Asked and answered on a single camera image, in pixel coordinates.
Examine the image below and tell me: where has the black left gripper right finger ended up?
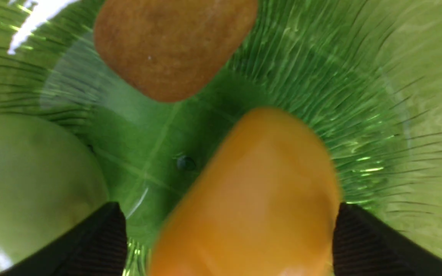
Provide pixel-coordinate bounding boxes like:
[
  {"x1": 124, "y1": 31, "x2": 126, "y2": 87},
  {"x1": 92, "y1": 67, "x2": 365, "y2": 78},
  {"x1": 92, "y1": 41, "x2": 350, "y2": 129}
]
[{"x1": 333, "y1": 203, "x2": 442, "y2": 276}]

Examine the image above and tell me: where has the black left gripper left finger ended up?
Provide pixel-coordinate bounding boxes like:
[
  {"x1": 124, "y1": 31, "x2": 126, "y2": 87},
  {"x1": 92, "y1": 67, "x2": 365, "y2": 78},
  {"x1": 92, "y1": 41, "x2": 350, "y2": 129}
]
[{"x1": 0, "y1": 202, "x2": 128, "y2": 276}]

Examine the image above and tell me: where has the yellow mango fruit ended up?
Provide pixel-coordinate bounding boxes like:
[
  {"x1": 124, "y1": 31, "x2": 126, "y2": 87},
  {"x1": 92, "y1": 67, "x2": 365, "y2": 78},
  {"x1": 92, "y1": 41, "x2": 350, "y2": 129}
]
[{"x1": 148, "y1": 108, "x2": 342, "y2": 276}]

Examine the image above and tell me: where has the green apple fruit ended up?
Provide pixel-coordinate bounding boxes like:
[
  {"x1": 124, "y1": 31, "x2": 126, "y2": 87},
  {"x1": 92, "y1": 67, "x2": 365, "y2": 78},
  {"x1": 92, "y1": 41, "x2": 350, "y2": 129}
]
[{"x1": 0, "y1": 115, "x2": 109, "y2": 271}]

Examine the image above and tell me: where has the green glass fruit bowl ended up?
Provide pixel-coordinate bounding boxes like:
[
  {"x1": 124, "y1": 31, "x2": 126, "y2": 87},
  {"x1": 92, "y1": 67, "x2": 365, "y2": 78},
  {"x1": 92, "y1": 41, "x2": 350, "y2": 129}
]
[{"x1": 0, "y1": 0, "x2": 442, "y2": 276}]

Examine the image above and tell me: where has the brown kiwi fruit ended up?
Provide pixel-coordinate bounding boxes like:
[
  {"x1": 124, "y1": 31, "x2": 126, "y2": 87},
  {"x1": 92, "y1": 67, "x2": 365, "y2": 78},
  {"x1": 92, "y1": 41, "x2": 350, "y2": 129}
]
[{"x1": 93, "y1": 0, "x2": 259, "y2": 102}]

